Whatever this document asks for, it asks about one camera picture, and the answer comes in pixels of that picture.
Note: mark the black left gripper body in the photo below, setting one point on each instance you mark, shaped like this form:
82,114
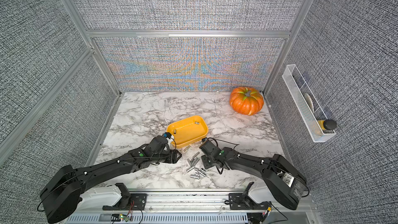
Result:
167,156

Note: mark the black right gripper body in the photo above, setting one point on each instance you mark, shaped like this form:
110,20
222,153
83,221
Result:
207,161

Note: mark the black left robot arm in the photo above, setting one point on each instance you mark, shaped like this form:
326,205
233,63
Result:
60,196

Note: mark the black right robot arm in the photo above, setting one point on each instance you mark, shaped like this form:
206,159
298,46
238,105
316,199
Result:
283,180

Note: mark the silver socket front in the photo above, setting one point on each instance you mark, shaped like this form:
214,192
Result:
195,176

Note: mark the yellow storage box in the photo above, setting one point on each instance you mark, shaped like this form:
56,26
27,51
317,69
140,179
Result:
187,131

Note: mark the orange pumpkin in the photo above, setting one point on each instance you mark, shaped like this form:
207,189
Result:
246,100

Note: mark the round brush in shelf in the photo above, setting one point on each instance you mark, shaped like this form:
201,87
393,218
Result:
309,101

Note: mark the yellow bottle black cap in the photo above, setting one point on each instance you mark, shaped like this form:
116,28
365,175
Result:
327,124

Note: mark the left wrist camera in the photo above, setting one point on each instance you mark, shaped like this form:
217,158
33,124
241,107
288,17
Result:
167,135

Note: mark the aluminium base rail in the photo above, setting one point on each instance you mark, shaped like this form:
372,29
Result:
194,207

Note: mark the clear wall shelf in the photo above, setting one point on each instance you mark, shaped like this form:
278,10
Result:
297,86

